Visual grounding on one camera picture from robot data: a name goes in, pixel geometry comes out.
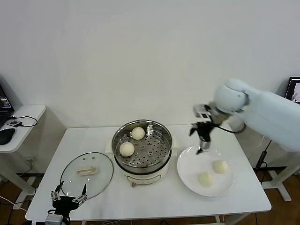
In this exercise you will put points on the black computer mouse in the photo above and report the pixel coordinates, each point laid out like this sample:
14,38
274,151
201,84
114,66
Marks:
6,136

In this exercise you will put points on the white steamed baozi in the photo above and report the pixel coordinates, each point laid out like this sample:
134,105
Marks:
126,149
220,167
137,133
206,179

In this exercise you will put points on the white electric cooking pot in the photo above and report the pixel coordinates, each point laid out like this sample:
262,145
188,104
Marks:
145,178

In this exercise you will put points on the stainless steel steamer basket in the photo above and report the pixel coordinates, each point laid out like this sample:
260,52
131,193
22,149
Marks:
152,150

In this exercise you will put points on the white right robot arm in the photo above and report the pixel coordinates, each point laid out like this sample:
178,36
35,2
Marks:
269,112

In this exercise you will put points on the round white plate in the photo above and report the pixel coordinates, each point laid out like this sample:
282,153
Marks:
187,173

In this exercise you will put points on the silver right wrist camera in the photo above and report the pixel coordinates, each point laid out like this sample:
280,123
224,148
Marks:
202,113

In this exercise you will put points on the grey laptop with image windows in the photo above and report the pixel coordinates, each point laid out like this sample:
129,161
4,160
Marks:
294,90

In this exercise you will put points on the white side table with mouse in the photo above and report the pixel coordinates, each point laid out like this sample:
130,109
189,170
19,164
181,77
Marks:
30,117

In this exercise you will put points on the round glass pot lid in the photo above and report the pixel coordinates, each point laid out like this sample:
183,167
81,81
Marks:
98,178

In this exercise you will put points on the white side table with sticker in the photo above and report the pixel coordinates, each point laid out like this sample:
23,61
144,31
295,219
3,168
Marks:
281,185

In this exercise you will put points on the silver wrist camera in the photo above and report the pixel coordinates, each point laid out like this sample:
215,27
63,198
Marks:
54,219
202,113

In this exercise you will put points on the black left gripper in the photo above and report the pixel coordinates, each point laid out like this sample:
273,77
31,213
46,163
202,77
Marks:
65,204

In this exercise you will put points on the black laptop with blue screen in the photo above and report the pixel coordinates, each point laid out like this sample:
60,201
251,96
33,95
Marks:
4,100

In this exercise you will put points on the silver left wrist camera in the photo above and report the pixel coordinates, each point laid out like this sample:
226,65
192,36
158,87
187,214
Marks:
54,219

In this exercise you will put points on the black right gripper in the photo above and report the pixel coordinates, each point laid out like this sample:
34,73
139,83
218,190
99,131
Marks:
205,131

